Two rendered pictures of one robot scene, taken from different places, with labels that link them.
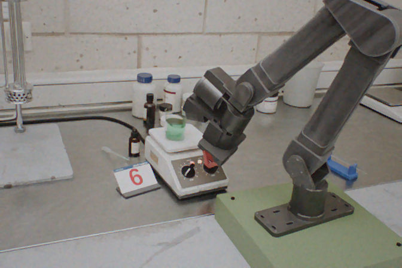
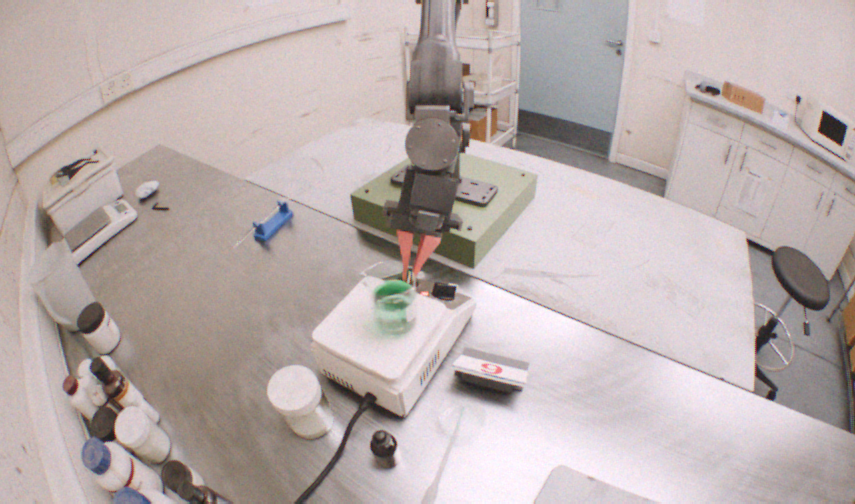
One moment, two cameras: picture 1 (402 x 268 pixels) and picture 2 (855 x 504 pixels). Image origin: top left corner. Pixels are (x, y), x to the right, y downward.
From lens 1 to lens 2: 113 cm
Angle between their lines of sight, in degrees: 96
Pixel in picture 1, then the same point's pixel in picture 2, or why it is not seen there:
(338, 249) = (471, 165)
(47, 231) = (652, 371)
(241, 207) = (478, 218)
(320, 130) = not seen: hidden behind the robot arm
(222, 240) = (502, 248)
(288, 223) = (474, 185)
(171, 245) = (550, 273)
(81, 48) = not seen: outside the picture
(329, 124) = not seen: hidden behind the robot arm
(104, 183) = (525, 416)
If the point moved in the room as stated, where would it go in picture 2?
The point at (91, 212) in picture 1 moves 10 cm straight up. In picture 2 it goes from (590, 370) to (613, 322)
